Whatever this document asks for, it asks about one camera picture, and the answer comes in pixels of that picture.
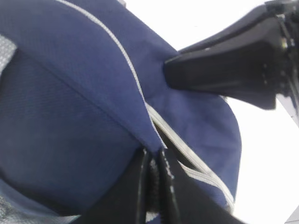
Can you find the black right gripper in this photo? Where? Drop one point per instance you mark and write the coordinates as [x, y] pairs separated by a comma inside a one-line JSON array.
[[243, 61]]

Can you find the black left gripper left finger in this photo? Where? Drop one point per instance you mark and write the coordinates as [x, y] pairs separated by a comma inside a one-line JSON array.
[[125, 202]]

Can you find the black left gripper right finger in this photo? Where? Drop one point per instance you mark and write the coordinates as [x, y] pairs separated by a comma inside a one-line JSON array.
[[182, 201]]

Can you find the navy blue lunch bag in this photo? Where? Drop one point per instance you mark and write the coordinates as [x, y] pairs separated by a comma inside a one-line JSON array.
[[82, 89]]

